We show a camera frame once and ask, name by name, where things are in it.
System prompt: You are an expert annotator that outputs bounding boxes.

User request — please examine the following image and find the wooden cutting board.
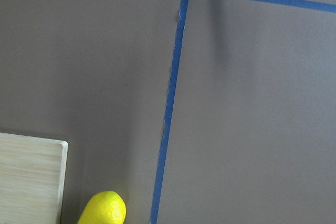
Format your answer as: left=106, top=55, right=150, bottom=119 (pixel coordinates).
left=1, top=133, right=68, bottom=223

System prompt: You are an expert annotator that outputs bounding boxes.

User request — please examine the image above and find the yellow lemon near board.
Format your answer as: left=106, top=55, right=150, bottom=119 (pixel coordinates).
left=78, top=191, right=127, bottom=224

